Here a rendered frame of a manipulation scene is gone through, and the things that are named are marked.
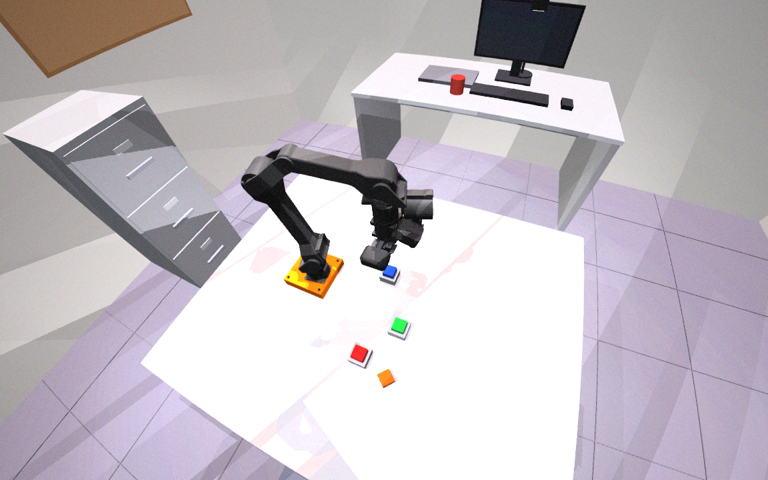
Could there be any green button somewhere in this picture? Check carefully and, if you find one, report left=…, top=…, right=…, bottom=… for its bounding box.
left=387, top=315, right=411, bottom=340

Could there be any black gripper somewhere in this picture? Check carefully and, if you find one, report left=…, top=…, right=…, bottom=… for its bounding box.
left=360, top=208, right=401, bottom=271

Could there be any red button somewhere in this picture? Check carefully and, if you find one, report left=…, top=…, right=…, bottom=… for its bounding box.
left=347, top=342, right=373, bottom=369

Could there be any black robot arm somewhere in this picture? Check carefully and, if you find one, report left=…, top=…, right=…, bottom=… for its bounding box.
left=241, top=143, right=434, bottom=284

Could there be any blue button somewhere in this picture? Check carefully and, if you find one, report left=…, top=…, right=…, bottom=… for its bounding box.
left=379, top=265, right=401, bottom=286

